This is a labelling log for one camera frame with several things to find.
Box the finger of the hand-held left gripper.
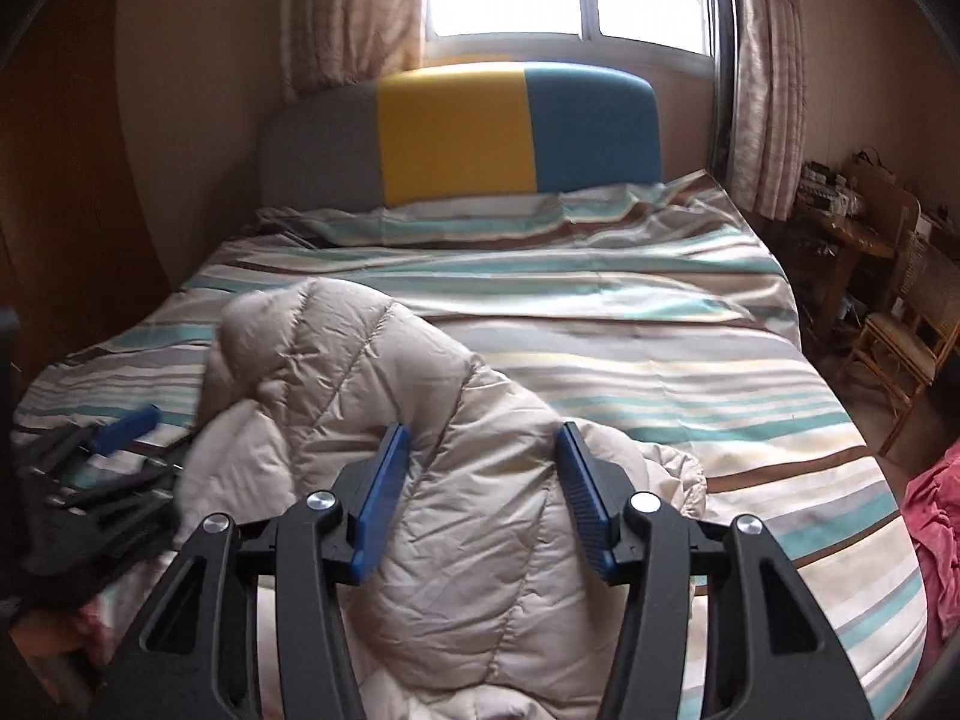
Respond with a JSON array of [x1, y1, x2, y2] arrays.
[[11, 405, 162, 481], [22, 457, 192, 563]]

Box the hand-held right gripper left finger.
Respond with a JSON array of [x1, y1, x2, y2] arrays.
[[88, 422, 412, 720]]

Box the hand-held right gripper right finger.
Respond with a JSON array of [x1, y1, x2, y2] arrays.
[[555, 421, 875, 720]]

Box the beige down jacket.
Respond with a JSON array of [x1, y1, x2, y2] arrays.
[[176, 277, 710, 720]]

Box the pink floral bed sheet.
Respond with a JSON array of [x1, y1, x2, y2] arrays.
[[71, 562, 177, 661]]

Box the striped bed cover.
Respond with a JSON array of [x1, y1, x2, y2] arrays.
[[11, 169, 931, 706]]

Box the brown wooden wardrobe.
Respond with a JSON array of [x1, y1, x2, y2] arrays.
[[0, 37, 177, 391]]

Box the striped pillow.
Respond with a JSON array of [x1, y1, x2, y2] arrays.
[[251, 191, 571, 248]]

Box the pink cloth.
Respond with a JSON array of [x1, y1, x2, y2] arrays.
[[900, 439, 960, 642]]

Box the wooden wicker chair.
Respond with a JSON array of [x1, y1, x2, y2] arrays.
[[836, 195, 960, 458], [844, 154, 922, 241]]

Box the grey yellow blue headboard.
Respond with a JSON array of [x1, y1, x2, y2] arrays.
[[259, 61, 665, 211]]

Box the wooden table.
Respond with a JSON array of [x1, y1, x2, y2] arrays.
[[795, 157, 901, 346]]

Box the assorted small items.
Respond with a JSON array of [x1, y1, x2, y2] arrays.
[[799, 161, 863, 218]]

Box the beige patterned curtain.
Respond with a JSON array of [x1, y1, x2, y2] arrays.
[[281, 0, 428, 106], [724, 0, 807, 222]]

